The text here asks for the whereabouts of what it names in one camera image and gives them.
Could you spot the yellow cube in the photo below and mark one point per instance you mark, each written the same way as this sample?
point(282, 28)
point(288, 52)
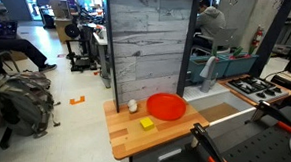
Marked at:
point(147, 123)

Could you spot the small white round toy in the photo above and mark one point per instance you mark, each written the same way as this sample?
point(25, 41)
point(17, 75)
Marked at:
point(132, 106)

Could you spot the orange plastic bowl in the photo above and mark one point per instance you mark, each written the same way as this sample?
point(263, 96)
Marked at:
point(165, 106)

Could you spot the grey wood-pattern backdrop panel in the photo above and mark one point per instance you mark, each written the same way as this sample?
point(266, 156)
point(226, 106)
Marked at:
point(147, 41)

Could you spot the wooden toy kitchen counter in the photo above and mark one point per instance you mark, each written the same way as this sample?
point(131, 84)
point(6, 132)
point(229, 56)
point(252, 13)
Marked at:
point(132, 133)

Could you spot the grey desk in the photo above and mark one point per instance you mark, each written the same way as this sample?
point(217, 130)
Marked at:
point(102, 48)

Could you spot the teal planter box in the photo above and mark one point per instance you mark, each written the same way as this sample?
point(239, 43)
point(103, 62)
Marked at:
point(241, 64)
point(202, 69)

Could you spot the grey toy faucet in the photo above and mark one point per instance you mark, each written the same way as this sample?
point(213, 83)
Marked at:
point(207, 74)

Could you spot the black equipment stand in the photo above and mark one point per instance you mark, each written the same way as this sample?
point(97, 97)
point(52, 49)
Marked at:
point(80, 59)

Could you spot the orange floor tape marker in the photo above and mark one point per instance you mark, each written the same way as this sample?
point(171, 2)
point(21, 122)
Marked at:
point(77, 100)

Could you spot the white toy sink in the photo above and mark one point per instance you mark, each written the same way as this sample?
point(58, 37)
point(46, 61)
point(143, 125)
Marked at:
point(217, 103)

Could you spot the wooden stove counter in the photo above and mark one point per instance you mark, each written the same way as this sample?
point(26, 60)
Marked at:
point(225, 84)

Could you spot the grey office chair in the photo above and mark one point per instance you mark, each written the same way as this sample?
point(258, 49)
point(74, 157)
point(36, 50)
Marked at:
point(221, 38)

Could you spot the person in grey hoodie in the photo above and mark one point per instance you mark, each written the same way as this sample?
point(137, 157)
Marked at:
point(210, 21)

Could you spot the black spool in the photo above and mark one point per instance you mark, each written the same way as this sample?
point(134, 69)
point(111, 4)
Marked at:
point(72, 30)

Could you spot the red radish toy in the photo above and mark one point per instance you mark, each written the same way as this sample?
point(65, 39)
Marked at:
point(251, 50)
point(237, 52)

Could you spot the toy stove with black grates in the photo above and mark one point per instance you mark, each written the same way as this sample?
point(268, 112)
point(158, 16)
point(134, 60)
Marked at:
point(257, 88)

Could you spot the beige machine box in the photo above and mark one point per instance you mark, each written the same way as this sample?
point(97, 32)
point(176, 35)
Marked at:
point(59, 8)

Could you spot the red fire extinguisher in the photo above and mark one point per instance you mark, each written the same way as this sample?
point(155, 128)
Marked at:
point(257, 36)

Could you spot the grey backpack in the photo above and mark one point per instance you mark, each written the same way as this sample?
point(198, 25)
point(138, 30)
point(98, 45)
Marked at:
point(21, 101)

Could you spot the seated person in dark trousers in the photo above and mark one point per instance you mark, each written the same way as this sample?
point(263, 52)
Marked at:
point(17, 46)

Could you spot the black perforated board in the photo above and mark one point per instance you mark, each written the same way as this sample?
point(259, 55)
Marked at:
point(265, 154)

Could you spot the black frame post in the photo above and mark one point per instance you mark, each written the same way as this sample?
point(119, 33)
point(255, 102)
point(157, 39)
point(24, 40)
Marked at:
point(111, 56)
point(188, 43)

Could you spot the black slanted frame beam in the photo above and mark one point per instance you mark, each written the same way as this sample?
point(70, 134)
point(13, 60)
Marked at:
point(271, 34)

